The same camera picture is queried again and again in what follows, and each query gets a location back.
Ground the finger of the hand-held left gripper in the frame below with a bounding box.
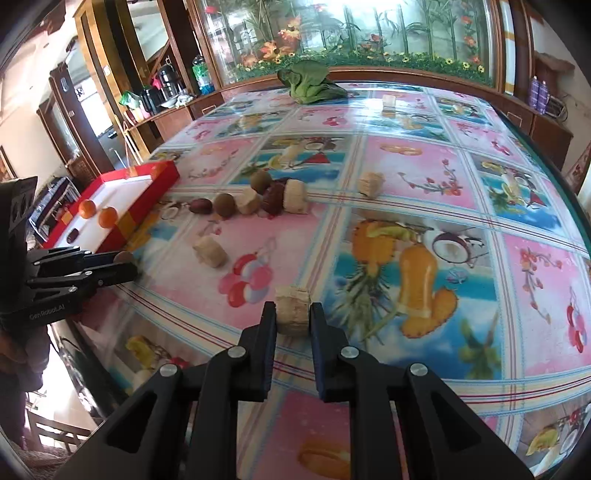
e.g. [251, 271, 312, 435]
[27, 262, 140, 303]
[30, 247, 122, 278]

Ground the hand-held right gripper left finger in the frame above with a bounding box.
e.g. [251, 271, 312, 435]
[53, 301, 278, 480]

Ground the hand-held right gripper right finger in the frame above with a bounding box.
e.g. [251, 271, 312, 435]
[310, 303, 534, 480]

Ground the red cardboard box lid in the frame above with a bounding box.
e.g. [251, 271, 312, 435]
[45, 160, 181, 253]

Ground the person's left forearm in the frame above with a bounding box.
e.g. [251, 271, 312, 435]
[0, 325, 52, 446]

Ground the fruit printed tablecloth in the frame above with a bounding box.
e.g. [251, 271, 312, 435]
[76, 80, 591, 480]

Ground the dark jug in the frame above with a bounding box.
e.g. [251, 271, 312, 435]
[141, 87, 161, 116]

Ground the black thermos flask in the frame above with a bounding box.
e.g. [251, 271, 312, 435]
[157, 65, 182, 100]

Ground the wooden pillar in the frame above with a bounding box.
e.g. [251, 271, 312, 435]
[74, 0, 160, 139]

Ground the green plastic bottle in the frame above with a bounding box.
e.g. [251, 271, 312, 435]
[191, 54, 214, 96]

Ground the green leafy vegetable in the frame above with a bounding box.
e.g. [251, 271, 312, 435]
[277, 62, 348, 106]

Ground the glass flower display partition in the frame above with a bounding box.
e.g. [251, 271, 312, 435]
[193, 0, 505, 88]

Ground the wooden door frame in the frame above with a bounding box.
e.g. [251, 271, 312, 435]
[38, 62, 116, 178]

